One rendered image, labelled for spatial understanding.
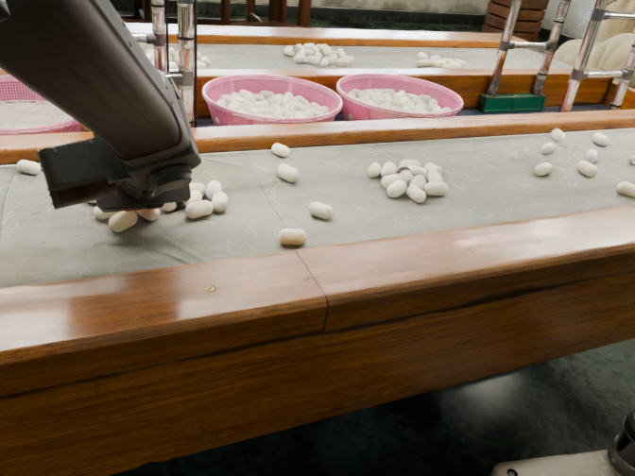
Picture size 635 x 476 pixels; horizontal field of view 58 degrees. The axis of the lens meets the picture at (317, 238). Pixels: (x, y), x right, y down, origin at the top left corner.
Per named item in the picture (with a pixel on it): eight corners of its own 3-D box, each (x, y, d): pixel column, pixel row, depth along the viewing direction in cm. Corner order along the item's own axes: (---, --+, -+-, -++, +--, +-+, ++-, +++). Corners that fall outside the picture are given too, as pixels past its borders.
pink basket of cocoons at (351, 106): (477, 155, 119) (489, 111, 114) (365, 163, 109) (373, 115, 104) (412, 111, 139) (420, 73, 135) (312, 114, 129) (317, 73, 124)
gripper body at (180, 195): (90, 154, 64) (91, 135, 57) (181, 149, 68) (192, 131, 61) (96, 211, 64) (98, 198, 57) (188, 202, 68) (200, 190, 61)
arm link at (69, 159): (197, 175, 49) (167, 80, 49) (55, 208, 44) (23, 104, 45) (177, 204, 60) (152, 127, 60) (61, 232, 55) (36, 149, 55)
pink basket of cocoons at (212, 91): (363, 150, 114) (370, 105, 109) (260, 181, 97) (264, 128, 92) (277, 110, 129) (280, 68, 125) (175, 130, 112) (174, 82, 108)
